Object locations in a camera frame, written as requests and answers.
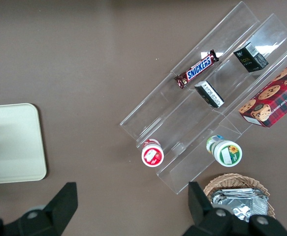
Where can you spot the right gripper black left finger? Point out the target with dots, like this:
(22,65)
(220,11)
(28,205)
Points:
(57,211)

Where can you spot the red lid yogurt cup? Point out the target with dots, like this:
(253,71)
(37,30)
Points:
(152,156)

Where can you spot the clear acrylic step shelf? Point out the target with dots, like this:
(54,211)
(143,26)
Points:
(163,115)

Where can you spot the Snickers chocolate bar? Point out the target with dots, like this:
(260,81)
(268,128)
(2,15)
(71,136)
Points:
(197,69)

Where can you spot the small black box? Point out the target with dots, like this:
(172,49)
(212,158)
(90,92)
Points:
(209,94)
(250,57)

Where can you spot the red tartan cookie box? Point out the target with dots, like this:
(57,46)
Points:
(276,103)

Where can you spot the stack of foil trays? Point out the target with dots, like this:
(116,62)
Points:
(241,201)

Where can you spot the light wicker basket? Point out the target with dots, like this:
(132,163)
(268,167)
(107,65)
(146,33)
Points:
(232,180)

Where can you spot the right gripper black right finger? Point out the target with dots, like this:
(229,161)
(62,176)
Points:
(207,221)

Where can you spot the green lid yogurt cup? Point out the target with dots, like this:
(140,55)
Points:
(228,153)

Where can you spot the beige plastic tray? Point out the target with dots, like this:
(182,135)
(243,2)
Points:
(12,145)

